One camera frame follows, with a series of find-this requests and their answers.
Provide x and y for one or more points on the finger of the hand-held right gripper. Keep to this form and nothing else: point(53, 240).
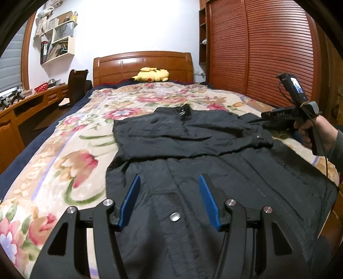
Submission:
point(267, 116)

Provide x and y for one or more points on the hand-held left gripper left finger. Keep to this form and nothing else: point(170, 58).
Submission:
point(130, 200)

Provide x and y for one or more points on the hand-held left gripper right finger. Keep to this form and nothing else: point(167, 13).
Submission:
point(210, 202)

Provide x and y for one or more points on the black jacket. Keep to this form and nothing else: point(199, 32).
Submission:
point(187, 128)

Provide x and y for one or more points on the person's right forearm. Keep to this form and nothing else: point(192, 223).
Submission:
point(338, 147)

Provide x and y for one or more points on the person's right hand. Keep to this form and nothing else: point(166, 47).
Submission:
point(323, 131)

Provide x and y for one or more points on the wooden louvered wardrobe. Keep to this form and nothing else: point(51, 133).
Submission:
point(254, 53)

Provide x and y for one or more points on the floral blanket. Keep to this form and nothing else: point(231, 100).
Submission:
point(80, 150)

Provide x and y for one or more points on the yellow plush toy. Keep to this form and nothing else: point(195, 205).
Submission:
point(152, 75)

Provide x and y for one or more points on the dark wooden chair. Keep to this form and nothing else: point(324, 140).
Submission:
point(77, 85)

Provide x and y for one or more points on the wooden bed headboard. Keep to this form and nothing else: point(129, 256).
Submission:
point(120, 69)

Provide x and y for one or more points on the wooden desk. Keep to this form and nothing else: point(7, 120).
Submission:
point(10, 128)

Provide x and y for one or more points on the small grey box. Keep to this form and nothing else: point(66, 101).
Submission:
point(53, 83)

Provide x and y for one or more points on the red basket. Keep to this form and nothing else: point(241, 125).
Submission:
point(41, 88)

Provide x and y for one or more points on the row of books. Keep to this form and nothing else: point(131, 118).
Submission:
point(55, 49)

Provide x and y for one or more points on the window with grey blinds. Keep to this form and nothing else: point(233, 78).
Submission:
point(12, 64)

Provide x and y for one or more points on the grey paper bag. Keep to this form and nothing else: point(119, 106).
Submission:
point(63, 31)

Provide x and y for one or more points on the hanging beige plush toy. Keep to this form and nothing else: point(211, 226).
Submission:
point(44, 20)

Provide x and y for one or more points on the wall power socket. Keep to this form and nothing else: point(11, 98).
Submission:
point(199, 73)

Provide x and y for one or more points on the white wall shelf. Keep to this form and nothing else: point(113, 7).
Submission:
point(68, 44)

